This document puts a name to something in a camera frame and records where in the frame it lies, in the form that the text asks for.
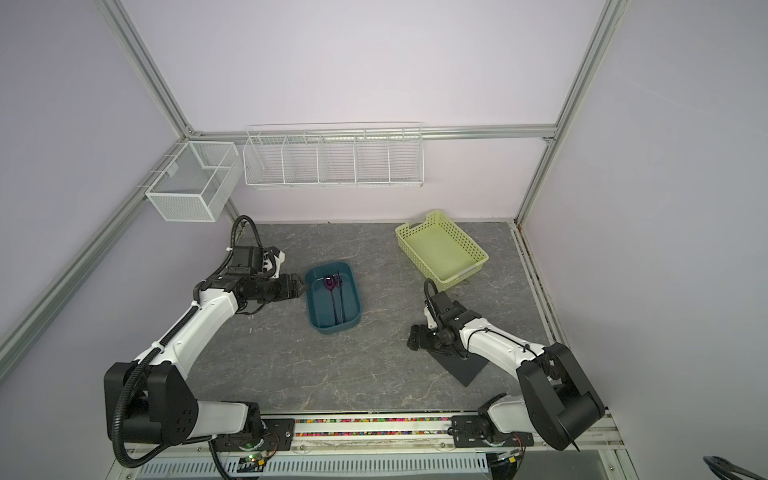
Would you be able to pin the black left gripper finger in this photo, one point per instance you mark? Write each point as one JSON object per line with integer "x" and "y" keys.
{"x": 294, "y": 280}
{"x": 295, "y": 292}

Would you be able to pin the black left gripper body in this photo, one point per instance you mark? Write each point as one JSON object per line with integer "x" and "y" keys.
{"x": 270, "y": 289}

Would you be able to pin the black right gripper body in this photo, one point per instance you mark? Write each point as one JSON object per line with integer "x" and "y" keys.
{"x": 431, "y": 339}

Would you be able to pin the purple metallic spoon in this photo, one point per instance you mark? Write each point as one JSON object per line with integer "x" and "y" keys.
{"x": 330, "y": 285}

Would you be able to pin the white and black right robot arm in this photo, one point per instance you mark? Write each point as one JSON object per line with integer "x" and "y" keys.
{"x": 556, "y": 400}

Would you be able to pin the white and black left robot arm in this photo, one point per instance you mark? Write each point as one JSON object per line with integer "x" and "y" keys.
{"x": 149, "y": 405}

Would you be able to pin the teal plastic cutlery bin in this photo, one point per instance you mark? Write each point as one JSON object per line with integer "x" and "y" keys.
{"x": 319, "y": 302}

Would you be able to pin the light green perforated plastic basket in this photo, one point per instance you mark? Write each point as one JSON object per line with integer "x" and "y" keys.
{"x": 441, "y": 250}

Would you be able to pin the white wire wall rack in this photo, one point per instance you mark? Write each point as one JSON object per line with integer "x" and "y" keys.
{"x": 334, "y": 154}

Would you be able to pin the white mesh wall basket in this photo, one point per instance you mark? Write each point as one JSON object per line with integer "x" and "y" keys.
{"x": 197, "y": 183}

